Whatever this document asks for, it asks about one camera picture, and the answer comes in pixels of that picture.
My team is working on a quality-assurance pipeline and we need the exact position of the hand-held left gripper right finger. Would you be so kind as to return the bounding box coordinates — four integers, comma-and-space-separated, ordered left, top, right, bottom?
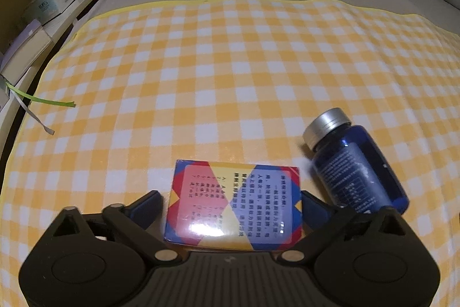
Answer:
287, 190, 415, 263

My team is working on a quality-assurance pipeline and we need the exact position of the pale green tissue box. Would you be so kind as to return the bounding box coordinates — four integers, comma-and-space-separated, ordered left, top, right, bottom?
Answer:
24, 0, 78, 26

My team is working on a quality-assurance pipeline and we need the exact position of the green bookmark ribbon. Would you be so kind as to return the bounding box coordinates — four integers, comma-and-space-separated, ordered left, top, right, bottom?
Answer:
6, 82, 77, 108

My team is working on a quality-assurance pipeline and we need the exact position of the colourful card box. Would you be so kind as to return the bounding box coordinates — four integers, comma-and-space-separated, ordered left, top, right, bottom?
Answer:
163, 159, 302, 252

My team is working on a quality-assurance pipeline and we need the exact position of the blue bottle with silver cap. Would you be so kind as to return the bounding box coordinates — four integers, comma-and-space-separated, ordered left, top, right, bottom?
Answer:
302, 108, 411, 215

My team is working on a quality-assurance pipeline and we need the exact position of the purple cover book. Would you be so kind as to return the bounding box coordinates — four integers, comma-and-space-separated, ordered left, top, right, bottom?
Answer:
0, 18, 43, 67

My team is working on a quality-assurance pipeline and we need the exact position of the thick cream book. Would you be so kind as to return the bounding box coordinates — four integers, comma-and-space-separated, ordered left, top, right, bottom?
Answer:
0, 28, 55, 82

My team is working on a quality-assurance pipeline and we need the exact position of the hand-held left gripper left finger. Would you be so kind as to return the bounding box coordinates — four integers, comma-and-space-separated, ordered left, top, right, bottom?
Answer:
48, 190, 177, 263

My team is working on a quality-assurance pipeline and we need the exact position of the grey bookmark ribbon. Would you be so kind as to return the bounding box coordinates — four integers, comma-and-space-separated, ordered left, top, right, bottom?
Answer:
3, 76, 55, 136

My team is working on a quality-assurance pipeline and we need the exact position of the yellow checkered blanket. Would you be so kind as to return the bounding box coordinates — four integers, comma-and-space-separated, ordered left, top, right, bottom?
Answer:
0, 0, 460, 307

